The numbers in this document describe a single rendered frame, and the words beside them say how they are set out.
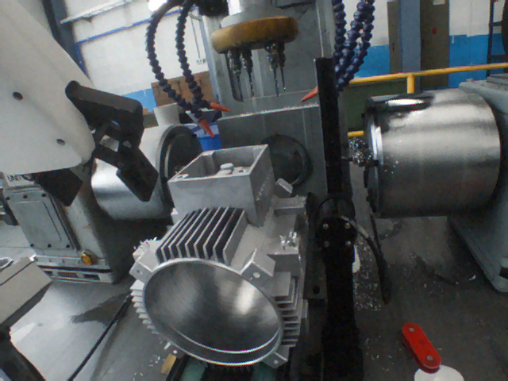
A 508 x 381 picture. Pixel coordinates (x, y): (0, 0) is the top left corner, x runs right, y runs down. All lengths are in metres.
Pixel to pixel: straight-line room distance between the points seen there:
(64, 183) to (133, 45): 6.67
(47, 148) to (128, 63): 6.84
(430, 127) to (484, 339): 0.36
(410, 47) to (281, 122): 4.97
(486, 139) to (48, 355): 0.92
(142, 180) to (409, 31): 5.48
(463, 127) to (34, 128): 0.55
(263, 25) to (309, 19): 0.28
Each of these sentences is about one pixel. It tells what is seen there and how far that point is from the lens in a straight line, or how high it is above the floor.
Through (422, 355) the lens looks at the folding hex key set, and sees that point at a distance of 0.54.
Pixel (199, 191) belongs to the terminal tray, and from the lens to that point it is 0.34.
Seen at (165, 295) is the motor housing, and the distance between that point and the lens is 0.39.
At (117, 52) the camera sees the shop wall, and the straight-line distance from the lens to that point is 7.19.
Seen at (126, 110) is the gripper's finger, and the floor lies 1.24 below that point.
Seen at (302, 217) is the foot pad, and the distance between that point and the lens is 0.38.
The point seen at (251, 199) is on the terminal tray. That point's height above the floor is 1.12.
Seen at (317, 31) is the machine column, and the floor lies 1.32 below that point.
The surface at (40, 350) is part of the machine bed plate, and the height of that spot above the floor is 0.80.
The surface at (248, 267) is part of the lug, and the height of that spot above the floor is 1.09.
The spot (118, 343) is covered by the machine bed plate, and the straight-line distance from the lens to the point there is 0.69.
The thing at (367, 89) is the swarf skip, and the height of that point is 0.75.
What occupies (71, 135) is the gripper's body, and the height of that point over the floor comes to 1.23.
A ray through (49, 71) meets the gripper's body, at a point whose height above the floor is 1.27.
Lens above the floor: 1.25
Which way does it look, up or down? 22 degrees down
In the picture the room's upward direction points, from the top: 11 degrees counter-clockwise
